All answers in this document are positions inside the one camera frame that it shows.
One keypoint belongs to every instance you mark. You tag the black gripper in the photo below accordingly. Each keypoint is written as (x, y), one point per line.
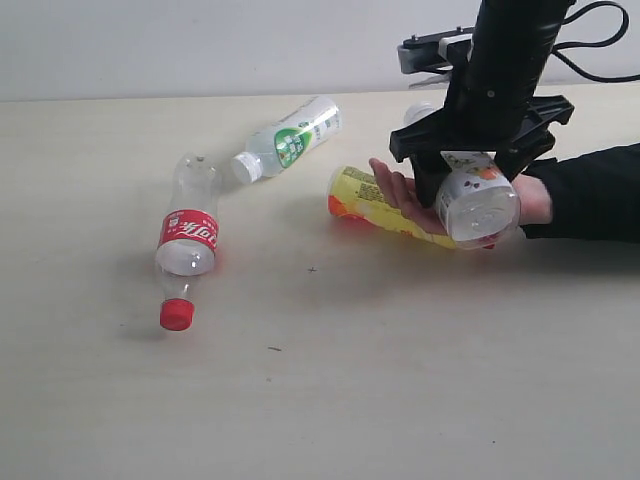
(517, 140)

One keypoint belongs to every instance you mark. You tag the clear butterfly label bottle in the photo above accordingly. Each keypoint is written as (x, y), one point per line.
(476, 203)

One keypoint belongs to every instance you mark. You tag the yellow label red cap bottle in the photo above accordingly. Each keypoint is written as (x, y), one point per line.
(354, 194)

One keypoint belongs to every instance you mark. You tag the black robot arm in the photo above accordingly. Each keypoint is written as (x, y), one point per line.
(490, 105)

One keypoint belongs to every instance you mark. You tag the black sleeved forearm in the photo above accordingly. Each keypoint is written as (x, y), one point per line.
(592, 197)

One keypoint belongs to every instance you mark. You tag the clear green label water bottle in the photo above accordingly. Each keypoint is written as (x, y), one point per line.
(275, 148)

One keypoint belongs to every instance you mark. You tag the clear red label cola bottle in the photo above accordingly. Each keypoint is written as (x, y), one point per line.
(187, 244)

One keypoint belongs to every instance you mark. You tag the person's open bare hand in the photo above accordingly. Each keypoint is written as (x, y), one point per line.
(399, 193)

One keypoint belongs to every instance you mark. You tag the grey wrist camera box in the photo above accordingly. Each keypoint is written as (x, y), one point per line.
(428, 53)

